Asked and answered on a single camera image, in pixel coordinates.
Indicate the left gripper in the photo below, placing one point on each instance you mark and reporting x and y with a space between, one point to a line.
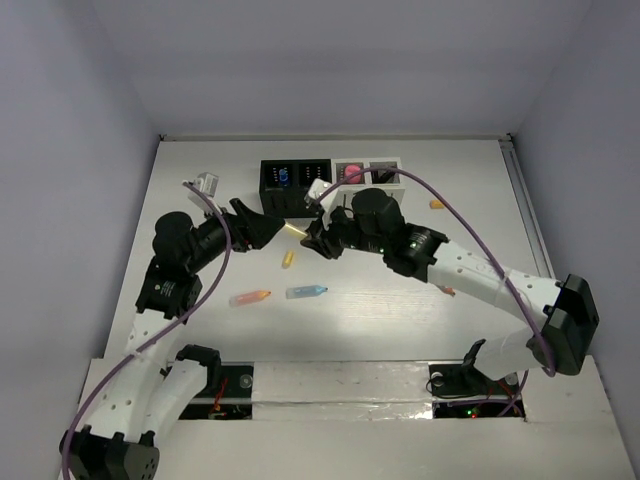
238 225

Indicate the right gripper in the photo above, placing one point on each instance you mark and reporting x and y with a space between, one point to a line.
323 240

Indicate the yellow pencil-shaped pen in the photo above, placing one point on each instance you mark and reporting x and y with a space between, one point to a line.
294 230

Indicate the yellow pen cap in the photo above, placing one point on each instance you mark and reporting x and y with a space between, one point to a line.
288 259

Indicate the pink glue stick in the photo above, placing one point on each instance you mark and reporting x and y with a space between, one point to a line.
353 174

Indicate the blue black highlighter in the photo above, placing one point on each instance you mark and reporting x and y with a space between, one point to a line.
384 177

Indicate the orange yellow eraser cap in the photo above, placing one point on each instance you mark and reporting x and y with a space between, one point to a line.
437 204

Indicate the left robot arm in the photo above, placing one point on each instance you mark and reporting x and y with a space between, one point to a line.
118 428

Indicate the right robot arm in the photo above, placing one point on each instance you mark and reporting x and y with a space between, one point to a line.
560 317

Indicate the black double container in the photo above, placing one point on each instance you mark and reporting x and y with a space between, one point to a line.
288 202

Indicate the blue pencil-shaped pen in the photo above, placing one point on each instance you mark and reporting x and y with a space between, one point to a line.
308 291

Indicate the orange pencil-shaped pen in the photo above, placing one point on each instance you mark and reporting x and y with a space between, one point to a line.
249 298

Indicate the white double container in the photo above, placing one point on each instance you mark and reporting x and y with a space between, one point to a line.
366 173

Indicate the grey pencil-shaped pen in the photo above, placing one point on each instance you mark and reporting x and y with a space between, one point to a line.
447 290

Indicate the silver foil tape strip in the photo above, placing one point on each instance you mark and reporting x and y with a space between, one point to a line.
341 391

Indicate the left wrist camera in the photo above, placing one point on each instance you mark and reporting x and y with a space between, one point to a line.
205 184

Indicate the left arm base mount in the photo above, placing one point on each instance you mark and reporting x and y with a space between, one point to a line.
230 399

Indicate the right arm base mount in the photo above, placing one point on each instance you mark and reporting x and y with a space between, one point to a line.
460 390

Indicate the aluminium rail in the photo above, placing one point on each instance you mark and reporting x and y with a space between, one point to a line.
526 209

